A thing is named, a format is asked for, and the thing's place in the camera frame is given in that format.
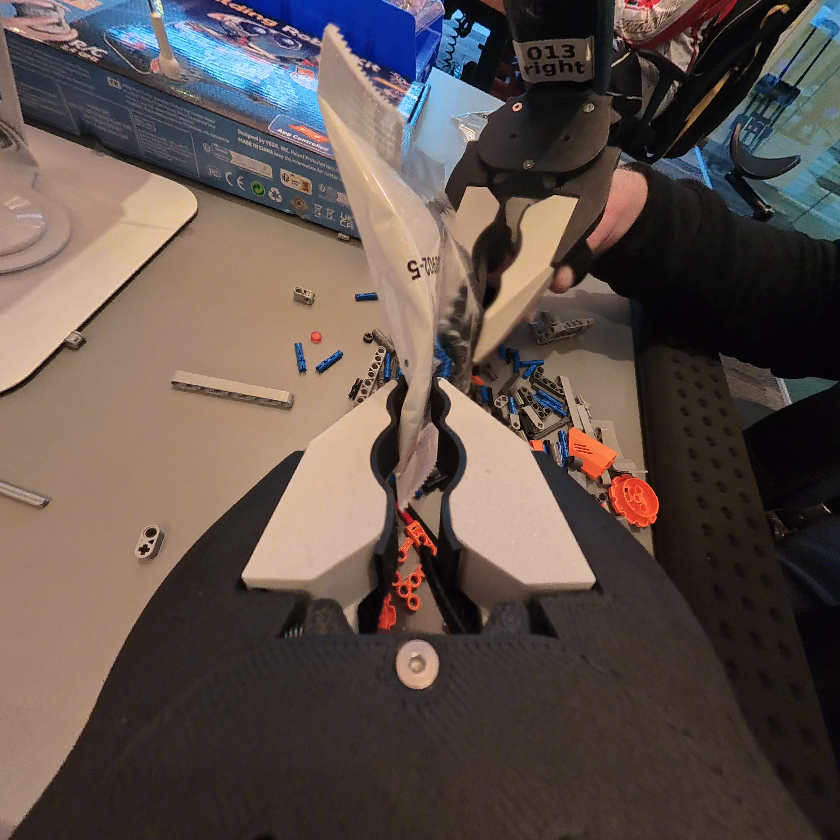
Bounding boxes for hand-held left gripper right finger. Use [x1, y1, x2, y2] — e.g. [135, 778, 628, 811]
[435, 378, 598, 634]

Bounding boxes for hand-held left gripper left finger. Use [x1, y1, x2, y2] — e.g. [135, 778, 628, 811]
[241, 381, 403, 634]

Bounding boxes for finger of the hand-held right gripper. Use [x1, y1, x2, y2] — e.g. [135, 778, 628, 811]
[471, 195, 580, 365]
[454, 185, 505, 245]

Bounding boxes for white backed clear parts bag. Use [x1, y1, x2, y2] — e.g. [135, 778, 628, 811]
[318, 25, 488, 508]

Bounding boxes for pile of small building pieces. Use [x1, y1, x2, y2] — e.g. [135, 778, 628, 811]
[346, 308, 660, 632]

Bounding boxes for person's right hand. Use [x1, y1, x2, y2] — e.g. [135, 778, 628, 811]
[548, 164, 652, 294]

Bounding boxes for light grey long beam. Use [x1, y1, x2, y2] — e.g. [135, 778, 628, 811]
[171, 371, 295, 411]

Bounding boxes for black yellow gaming chair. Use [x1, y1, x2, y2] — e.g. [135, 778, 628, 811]
[613, 0, 818, 168]

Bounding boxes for blue plastic bin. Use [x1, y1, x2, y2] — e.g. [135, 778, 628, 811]
[262, 0, 446, 83]

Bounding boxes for person's black jacket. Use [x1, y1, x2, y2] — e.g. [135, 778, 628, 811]
[742, 387, 840, 526]

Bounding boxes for person's blue jeans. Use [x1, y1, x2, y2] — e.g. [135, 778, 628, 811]
[771, 515, 840, 631]

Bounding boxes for thin grey axle piece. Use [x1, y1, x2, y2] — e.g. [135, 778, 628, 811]
[0, 480, 51, 509]

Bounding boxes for white and wood book stand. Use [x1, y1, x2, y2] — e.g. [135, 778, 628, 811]
[0, 0, 199, 395]

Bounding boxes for blue cardboard toy box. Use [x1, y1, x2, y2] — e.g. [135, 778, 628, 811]
[3, 0, 431, 238]

